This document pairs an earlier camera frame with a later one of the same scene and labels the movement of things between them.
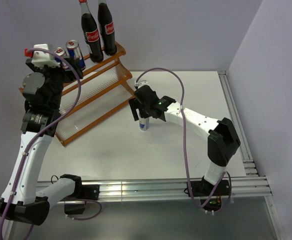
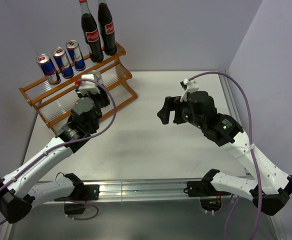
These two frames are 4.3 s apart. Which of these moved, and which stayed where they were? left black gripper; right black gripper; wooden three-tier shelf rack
Moved: right black gripper; left black gripper
Stayed: wooden three-tier shelf rack
